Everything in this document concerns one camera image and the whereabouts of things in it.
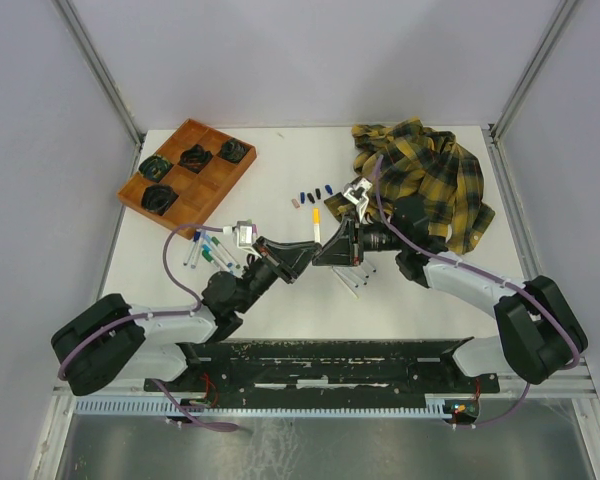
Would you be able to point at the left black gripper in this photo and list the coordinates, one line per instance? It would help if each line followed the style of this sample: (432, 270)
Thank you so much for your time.
(278, 256)

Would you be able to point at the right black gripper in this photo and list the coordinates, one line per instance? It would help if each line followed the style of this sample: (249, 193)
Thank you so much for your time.
(341, 250)

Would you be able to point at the yellow cap marker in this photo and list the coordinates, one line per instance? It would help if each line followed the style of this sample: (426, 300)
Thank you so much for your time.
(316, 220)

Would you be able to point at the pink cap white marker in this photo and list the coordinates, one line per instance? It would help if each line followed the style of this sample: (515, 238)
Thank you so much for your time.
(346, 283)

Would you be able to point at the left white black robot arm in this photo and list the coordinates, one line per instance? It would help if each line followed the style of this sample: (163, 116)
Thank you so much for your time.
(113, 339)

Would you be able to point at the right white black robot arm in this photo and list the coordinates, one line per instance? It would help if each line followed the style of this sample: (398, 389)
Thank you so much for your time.
(538, 333)

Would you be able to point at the dark green cap marker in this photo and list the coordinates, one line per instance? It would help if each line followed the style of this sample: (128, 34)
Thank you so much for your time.
(217, 262)

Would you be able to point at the light blue cap marker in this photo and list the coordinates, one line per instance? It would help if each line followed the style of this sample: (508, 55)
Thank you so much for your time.
(220, 257)

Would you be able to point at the yellow plaid shirt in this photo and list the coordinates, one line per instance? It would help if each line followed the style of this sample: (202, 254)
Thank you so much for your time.
(411, 159)

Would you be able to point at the orange compartment tray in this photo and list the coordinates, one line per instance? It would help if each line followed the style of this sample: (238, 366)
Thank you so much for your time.
(187, 177)

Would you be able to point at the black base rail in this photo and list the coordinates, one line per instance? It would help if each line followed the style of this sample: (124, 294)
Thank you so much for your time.
(329, 373)

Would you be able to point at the white cable duct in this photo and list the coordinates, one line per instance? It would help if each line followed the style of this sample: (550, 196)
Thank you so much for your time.
(160, 406)

